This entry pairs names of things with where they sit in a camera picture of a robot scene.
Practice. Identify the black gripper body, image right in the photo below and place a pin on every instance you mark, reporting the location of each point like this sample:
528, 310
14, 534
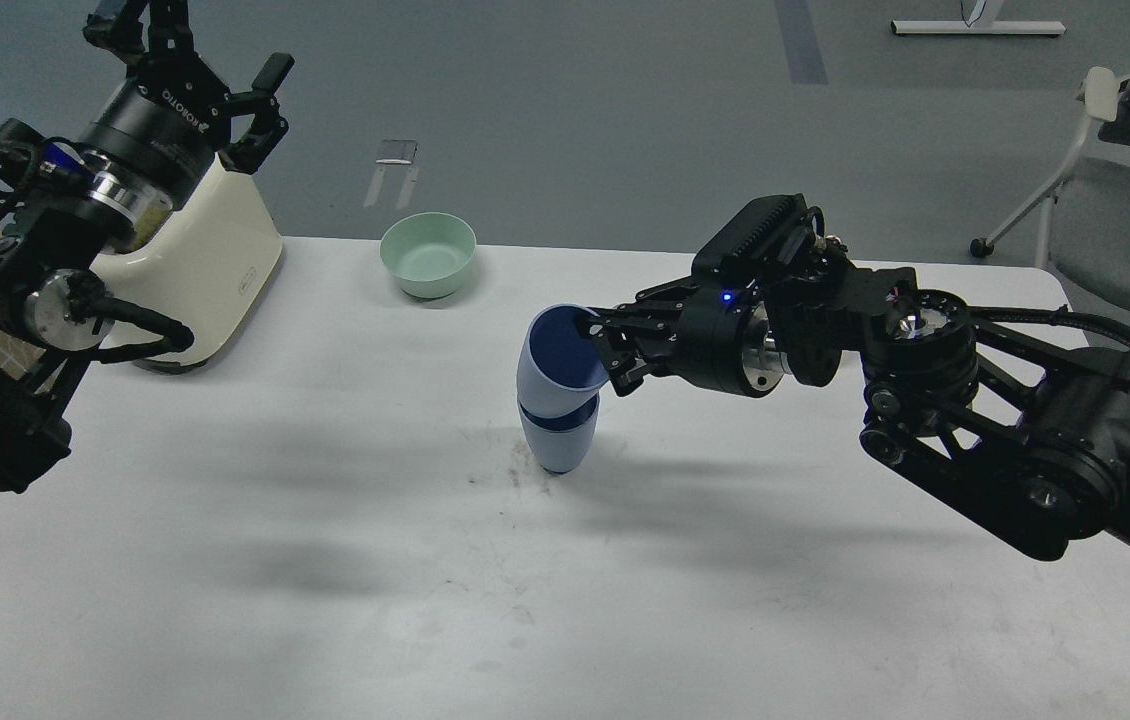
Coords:
722, 339

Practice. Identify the mint green bowl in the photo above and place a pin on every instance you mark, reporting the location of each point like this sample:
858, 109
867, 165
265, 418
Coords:
430, 254

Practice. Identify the white table leg base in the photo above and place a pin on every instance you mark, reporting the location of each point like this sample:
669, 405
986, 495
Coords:
983, 19

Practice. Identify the blue cup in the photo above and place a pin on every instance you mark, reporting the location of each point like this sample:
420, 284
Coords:
560, 444
559, 369

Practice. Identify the black camera box on wrist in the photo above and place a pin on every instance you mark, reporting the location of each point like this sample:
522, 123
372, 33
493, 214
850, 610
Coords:
772, 238

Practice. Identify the cream white toaster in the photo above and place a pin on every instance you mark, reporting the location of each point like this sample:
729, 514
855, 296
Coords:
206, 267

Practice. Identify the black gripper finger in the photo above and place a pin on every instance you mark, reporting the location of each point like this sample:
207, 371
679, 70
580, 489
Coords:
247, 154
628, 363
136, 30
652, 316

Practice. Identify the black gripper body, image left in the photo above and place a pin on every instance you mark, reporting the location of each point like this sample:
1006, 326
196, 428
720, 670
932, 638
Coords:
167, 122

